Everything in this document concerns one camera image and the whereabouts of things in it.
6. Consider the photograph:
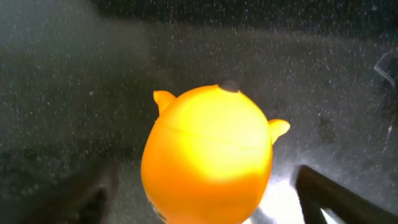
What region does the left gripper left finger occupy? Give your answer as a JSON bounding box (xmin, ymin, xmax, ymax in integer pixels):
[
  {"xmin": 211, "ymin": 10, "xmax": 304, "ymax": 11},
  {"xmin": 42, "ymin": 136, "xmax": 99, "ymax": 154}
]
[{"xmin": 18, "ymin": 158, "xmax": 121, "ymax": 224}]

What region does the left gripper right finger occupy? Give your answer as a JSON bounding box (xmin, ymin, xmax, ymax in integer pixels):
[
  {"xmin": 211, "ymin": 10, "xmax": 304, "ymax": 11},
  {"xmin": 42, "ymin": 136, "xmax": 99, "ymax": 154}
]
[{"xmin": 294, "ymin": 164, "xmax": 398, "ymax": 224}]

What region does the yellow rubber duck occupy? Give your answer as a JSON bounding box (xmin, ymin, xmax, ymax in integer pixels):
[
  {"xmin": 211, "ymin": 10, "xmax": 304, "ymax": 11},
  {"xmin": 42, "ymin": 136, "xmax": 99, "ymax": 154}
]
[{"xmin": 140, "ymin": 80, "xmax": 292, "ymax": 224}]

